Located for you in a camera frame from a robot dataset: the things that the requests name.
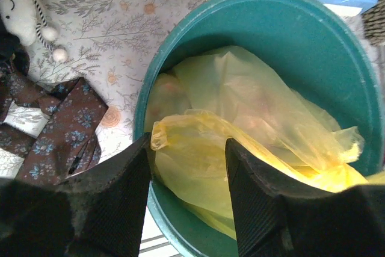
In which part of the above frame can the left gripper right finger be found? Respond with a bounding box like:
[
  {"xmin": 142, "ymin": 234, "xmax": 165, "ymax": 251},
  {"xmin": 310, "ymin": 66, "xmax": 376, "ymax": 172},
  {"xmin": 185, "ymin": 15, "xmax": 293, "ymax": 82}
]
[{"xmin": 225, "ymin": 138, "xmax": 384, "ymax": 256}]

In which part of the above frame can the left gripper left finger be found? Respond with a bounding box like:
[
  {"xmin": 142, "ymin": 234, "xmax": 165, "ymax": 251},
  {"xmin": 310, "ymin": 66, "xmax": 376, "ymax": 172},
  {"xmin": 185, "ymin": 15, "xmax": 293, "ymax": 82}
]
[{"xmin": 1, "ymin": 133, "xmax": 152, "ymax": 256}]

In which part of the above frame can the yellow trash bag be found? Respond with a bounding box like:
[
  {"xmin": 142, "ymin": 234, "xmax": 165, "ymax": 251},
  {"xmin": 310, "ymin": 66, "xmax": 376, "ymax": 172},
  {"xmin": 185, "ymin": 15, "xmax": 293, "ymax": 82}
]
[{"xmin": 145, "ymin": 46, "xmax": 384, "ymax": 238}]

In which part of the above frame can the teal trash bin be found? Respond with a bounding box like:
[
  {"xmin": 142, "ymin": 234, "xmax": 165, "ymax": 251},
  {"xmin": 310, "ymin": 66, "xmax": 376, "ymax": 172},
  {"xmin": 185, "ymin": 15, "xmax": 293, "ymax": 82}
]
[{"xmin": 132, "ymin": 0, "xmax": 385, "ymax": 257}]

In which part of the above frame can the dark patterned necktie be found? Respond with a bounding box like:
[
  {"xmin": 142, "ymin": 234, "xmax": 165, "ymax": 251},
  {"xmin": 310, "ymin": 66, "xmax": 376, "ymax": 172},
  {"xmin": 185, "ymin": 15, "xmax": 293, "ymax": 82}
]
[{"xmin": 0, "ymin": 33, "xmax": 109, "ymax": 186}]

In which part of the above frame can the white striped plush toy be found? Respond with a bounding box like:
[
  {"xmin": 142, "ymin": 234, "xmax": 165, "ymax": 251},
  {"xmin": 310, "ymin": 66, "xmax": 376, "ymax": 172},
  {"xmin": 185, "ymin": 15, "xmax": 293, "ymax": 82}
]
[{"xmin": 1, "ymin": 0, "xmax": 68, "ymax": 63}]

